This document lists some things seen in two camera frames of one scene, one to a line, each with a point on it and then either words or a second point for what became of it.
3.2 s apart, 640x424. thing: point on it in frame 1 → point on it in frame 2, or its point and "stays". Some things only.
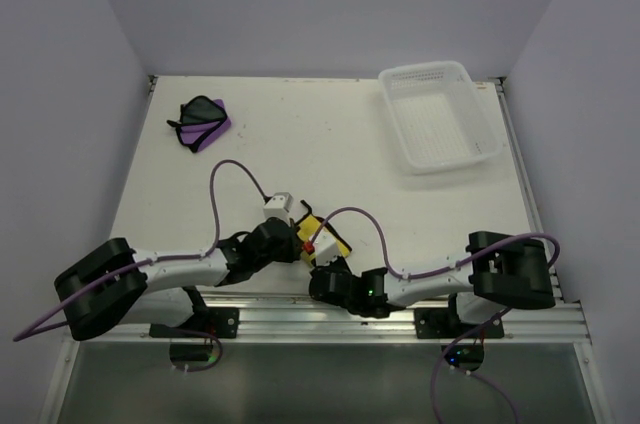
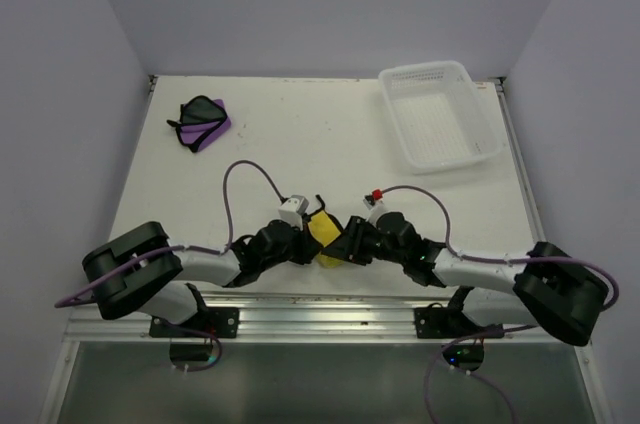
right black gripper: x=336 y=261 → x=349 y=247
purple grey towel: x=202 y=122 stays
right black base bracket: x=444 y=323 stays
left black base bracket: x=217 y=322 stays
